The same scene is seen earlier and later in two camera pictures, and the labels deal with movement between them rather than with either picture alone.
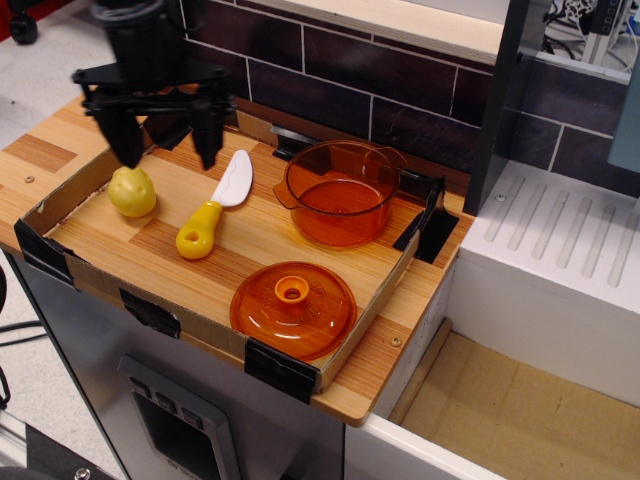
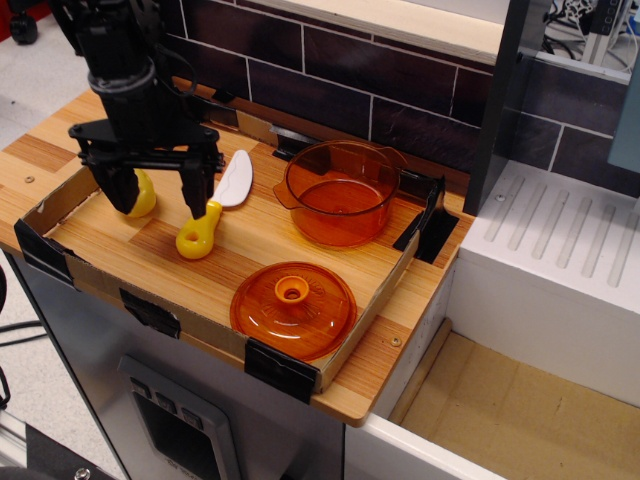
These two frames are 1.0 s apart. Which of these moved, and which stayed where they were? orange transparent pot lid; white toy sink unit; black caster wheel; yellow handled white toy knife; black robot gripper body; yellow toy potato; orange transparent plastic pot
Moved: black robot gripper body
Stayed: black caster wheel; yellow handled white toy knife; orange transparent plastic pot; orange transparent pot lid; white toy sink unit; yellow toy potato
